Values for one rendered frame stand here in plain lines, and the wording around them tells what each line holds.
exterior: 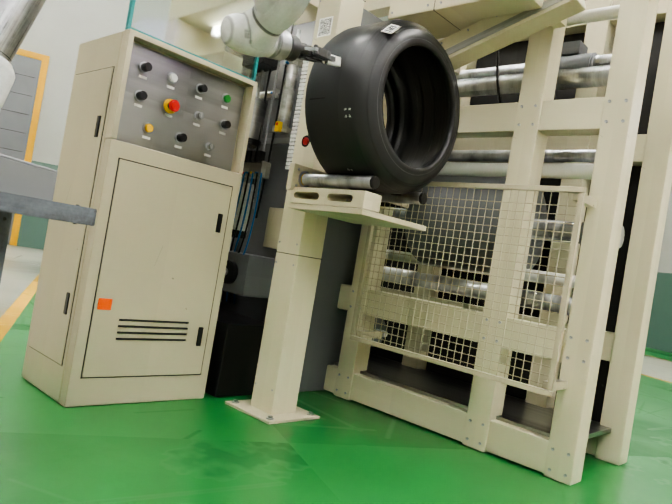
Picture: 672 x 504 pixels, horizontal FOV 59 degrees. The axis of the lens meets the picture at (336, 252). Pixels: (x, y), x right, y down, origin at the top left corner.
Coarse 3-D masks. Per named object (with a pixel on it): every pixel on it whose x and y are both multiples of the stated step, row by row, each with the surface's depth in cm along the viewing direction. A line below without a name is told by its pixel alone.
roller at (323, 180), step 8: (304, 176) 218; (312, 176) 215; (320, 176) 212; (328, 176) 210; (336, 176) 207; (344, 176) 205; (352, 176) 202; (360, 176) 200; (368, 176) 198; (376, 176) 197; (304, 184) 219; (312, 184) 216; (320, 184) 213; (328, 184) 210; (336, 184) 207; (344, 184) 204; (352, 184) 202; (360, 184) 199; (368, 184) 197; (376, 184) 197
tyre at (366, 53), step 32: (352, 32) 202; (384, 32) 194; (416, 32) 201; (320, 64) 201; (352, 64) 190; (384, 64) 191; (416, 64) 230; (448, 64) 216; (320, 96) 198; (352, 96) 189; (416, 96) 239; (448, 96) 221; (320, 128) 200; (352, 128) 191; (384, 128) 194; (416, 128) 242; (448, 128) 222; (320, 160) 210; (352, 160) 199; (384, 160) 197; (416, 160) 236; (384, 192) 212
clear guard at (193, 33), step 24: (144, 0) 203; (168, 0) 209; (192, 0) 216; (216, 0) 223; (240, 0) 231; (144, 24) 204; (168, 24) 210; (192, 24) 217; (216, 24) 224; (192, 48) 218; (216, 48) 225; (240, 72) 234
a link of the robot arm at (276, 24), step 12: (264, 0) 154; (276, 0) 153; (288, 0) 152; (300, 0) 153; (264, 12) 156; (276, 12) 155; (288, 12) 155; (300, 12) 157; (264, 24) 159; (276, 24) 158; (288, 24) 159
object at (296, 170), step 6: (294, 168) 217; (300, 168) 219; (306, 168) 221; (288, 174) 218; (294, 174) 217; (300, 174) 219; (288, 180) 218; (294, 180) 217; (300, 180) 219; (288, 186) 217; (294, 186) 218; (300, 186) 220; (306, 186) 221; (312, 186) 224; (318, 186) 226; (348, 198) 239
